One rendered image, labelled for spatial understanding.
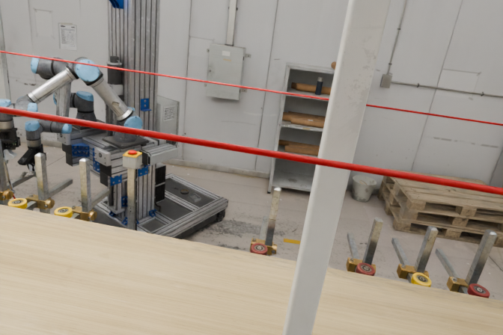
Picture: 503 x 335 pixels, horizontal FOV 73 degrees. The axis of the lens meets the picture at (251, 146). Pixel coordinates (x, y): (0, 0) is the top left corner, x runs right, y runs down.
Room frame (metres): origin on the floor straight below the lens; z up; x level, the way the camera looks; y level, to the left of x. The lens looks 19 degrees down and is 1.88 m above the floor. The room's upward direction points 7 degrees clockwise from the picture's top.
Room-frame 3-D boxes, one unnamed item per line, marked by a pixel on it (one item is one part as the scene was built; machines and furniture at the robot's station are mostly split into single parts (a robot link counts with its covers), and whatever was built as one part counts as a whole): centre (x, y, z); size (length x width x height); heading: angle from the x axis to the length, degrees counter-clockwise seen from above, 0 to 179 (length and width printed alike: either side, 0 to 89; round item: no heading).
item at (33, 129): (1.95, 1.35, 1.13); 0.09 x 0.08 x 0.11; 9
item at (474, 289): (1.26, -1.09, 0.85); 0.08 x 0.08 x 0.11
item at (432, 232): (1.42, -0.90, 0.87); 0.03 x 0.03 x 0.48; 84
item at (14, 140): (1.73, 1.34, 1.15); 0.09 x 0.08 x 0.12; 104
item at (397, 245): (1.49, -0.86, 0.83); 0.43 x 0.03 x 0.04; 174
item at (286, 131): (3.94, -0.72, 0.78); 0.90 x 0.45 x 1.55; 87
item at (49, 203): (1.61, 1.11, 0.84); 0.13 x 0.06 x 0.05; 84
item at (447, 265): (1.46, -1.11, 0.81); 0.43 x 0.03 x 0.04; 174
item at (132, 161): (1.56, 0.58, 1.18); 0.07 x 0.07 x 0.08; 84
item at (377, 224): (1.44, -0.65, 0.86); 0.03 x 0.03 x 0.48; 84
